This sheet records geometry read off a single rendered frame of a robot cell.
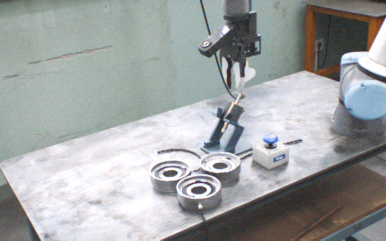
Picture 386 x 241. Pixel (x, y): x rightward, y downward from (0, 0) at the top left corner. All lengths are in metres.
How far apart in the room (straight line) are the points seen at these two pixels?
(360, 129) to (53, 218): 0.88
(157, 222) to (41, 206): 0.30
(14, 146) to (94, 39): 0.71
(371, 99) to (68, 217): 0.79
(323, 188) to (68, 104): 1.58
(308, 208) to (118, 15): 1.63
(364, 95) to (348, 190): 0.50
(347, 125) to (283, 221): 0.35
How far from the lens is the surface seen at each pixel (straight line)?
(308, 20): 3.46
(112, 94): 2.87
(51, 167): 1.43
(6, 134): 2.76
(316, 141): 1.46
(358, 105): 1.31
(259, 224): 1.53
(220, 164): 1.29
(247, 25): 1.32
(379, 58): 1.30
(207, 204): 1.14
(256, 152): 1.32
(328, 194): 1.68
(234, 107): 1.36
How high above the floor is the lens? 1.46
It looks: 25 degrees down
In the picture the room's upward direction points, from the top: 4 degrees counter-clockwise
